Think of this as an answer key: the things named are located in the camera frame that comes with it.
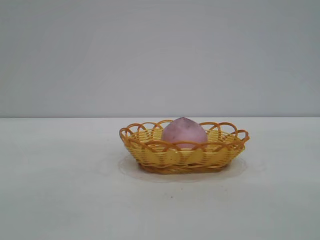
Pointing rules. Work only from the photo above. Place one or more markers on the pink peach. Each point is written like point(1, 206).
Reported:
point(183, 132)

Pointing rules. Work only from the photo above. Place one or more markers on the yellow woven plastic basket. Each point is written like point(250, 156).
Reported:
point(185, 157)

